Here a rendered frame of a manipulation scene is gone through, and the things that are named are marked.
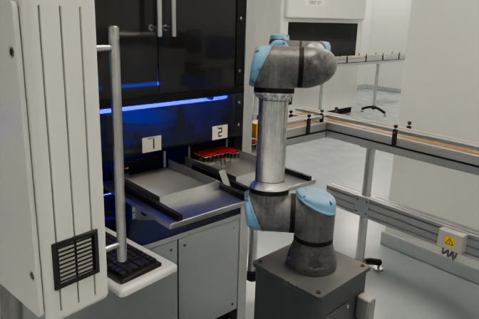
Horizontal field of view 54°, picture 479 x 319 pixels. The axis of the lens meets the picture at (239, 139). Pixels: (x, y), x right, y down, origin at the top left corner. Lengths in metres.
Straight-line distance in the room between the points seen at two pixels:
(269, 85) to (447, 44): 1.89
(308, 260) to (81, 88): 0.78
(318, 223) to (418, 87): 1.91
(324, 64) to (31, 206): 0.82
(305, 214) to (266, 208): 0.11
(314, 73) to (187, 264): 1.17
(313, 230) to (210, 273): 0.99
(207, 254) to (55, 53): 1.39
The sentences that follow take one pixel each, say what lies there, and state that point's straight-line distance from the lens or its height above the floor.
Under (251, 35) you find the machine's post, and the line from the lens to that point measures 2.11.
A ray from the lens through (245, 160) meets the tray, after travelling 2.13.
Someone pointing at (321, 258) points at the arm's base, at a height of 0.84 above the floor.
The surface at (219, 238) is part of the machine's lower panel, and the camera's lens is 2.24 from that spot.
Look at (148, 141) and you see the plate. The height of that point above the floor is 1.03.
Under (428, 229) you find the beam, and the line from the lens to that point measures 2.61.
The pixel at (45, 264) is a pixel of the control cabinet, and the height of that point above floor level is 0.96.
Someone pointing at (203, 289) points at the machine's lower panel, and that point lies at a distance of 2.31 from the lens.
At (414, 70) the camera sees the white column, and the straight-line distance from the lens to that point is 3.16.
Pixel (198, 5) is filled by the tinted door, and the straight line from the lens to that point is 1.94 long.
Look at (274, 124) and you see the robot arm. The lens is 1.33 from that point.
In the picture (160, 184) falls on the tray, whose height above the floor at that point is 0.88.
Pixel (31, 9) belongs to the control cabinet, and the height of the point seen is 1.51.
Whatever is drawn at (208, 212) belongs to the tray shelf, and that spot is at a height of 0.88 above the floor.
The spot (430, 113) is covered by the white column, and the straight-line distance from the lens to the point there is 3.13.
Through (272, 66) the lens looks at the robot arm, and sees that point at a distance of 1.31.
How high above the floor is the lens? 1.51
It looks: 15 degrees down
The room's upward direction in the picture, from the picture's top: 2 degrees clockwise
